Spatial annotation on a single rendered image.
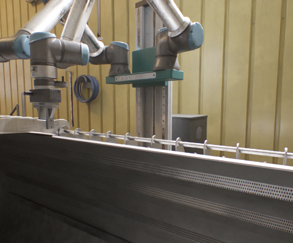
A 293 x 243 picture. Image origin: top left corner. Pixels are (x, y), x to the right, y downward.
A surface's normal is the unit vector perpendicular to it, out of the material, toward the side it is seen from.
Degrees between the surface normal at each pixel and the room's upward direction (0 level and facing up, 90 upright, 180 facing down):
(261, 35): 90
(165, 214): 105
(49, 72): 90
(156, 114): 90
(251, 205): 125
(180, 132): 90
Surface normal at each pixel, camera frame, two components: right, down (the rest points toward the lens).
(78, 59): 0.51, 0.67
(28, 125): 0.86, 0.05
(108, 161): -0.51, -0.05
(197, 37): 0.69, 0.11
